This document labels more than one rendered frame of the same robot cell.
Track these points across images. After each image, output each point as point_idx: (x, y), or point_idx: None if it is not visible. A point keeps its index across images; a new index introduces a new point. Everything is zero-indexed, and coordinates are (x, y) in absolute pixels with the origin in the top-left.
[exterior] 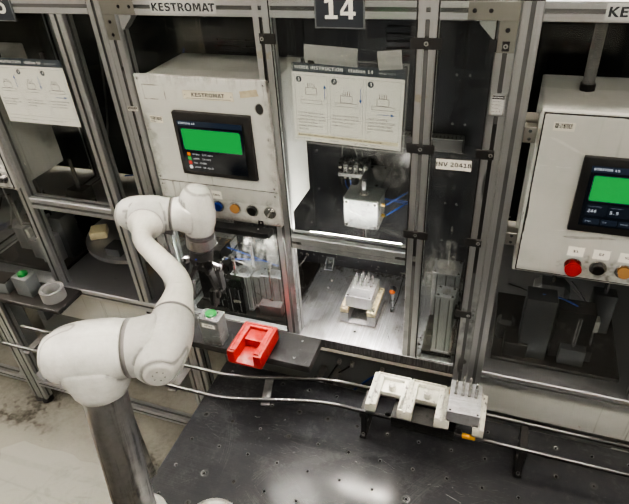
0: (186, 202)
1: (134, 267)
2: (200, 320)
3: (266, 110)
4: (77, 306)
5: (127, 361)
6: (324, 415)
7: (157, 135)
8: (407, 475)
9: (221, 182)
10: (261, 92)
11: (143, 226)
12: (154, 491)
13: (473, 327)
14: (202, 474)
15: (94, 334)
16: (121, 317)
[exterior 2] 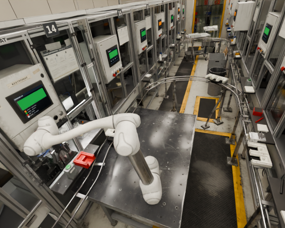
0: (49, 122)
1: (13, 205)
2: (69, 171)
3: (45, 74)
4: None
5: (135, 123)
6: (107, 156)
7: (1, 116)
8: None
9: (40, 116)
10: (40, 68)
11: (54, 135)
12: (124, 206)
13: (108, 104)
14: (120, 189)
15: (127, 125)
16: None
